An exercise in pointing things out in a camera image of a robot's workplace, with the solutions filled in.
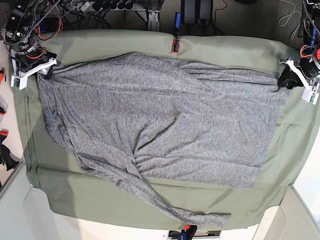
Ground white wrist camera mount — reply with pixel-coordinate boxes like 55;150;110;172
10;57;61;90

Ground blue clamp handle top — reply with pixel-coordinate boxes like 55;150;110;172
173;12;181;36

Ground aluminium frame bracket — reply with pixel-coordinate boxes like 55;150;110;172
147;9;160;32

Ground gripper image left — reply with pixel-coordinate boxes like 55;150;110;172
10;46;57;80

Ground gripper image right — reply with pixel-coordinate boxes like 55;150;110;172
277;53;320;90

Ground grey heathered T-shirt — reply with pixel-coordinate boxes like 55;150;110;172
37;53;289;227

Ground black power adapter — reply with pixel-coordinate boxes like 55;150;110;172
180;0;213;25

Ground tools at left edge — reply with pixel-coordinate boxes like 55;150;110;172
0;66;20;172

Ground orange black clamp top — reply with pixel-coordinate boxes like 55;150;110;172
171;35;181;54

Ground orange blue clamp bottom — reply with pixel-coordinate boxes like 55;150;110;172
177;224;198;240

